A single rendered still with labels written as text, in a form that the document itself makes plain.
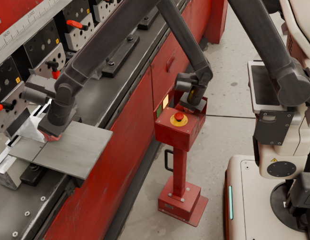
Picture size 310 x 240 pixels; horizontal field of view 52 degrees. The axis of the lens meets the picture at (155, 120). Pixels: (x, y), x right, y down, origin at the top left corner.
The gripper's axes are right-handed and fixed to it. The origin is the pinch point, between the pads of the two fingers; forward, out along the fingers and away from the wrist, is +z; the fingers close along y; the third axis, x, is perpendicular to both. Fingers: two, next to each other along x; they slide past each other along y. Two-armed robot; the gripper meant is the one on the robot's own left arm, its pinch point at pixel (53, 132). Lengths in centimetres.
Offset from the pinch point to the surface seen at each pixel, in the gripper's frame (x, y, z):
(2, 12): -22.7, -6.5, -27.7
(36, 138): -3.5, 2.8, 3.4
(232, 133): 89, -107, 69
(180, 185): 61, -39, 54
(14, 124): -10.9, 3.2, 1.9
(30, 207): 6.1, 19.0, 12.7
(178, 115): 35, -37, 6
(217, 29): 50, -213, 73
